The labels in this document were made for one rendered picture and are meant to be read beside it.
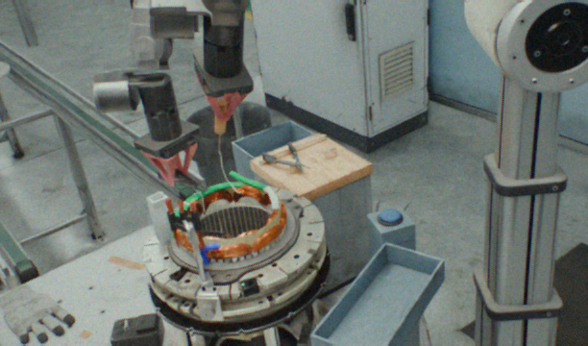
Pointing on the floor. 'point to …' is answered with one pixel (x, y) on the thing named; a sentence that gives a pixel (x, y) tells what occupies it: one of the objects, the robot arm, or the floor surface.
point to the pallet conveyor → (0, 257)
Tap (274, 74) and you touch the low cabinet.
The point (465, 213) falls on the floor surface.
